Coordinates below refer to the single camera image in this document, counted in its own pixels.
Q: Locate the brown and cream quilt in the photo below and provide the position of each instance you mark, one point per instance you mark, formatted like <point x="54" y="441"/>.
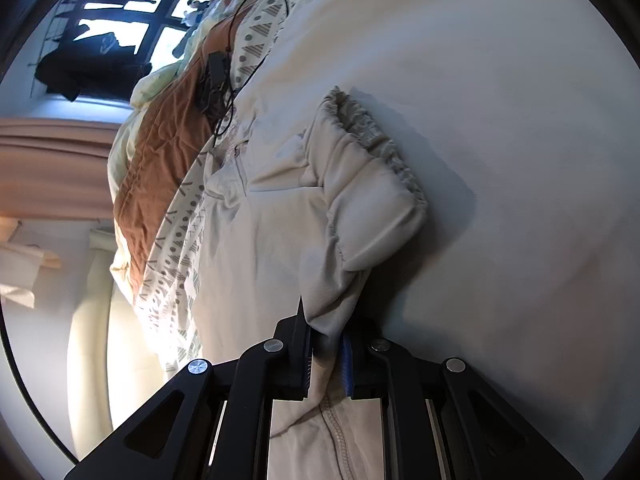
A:
<point x="160" y="155"/>

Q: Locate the window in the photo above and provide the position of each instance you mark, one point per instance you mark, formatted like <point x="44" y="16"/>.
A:
<point x="170" y="40"/>

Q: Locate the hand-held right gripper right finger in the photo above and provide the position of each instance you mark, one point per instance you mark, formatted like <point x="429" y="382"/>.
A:
<point x="348" y="365"/>

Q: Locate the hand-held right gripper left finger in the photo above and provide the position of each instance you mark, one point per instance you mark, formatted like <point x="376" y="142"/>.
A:
<point x="301" y="360"/>

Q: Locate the beige hanging cloth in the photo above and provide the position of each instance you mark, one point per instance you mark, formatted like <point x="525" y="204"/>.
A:
<point x="22" y="265"/>

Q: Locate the black power adapter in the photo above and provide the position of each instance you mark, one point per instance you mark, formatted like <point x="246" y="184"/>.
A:
<point x="215" y="77"/>

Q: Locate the pink curtain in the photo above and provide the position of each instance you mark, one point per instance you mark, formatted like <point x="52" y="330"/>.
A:
<point x="50" y="170"/>

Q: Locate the white bed sheet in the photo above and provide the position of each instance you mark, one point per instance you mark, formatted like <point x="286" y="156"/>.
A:
<point x="500" y="135"/>

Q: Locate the cream padded bed frame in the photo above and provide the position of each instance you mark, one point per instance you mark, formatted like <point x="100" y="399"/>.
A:
<point x="95" y="340"/>

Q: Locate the dark hanging clothes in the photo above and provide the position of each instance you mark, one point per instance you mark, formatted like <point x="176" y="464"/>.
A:
<point x="85" y="70"/>

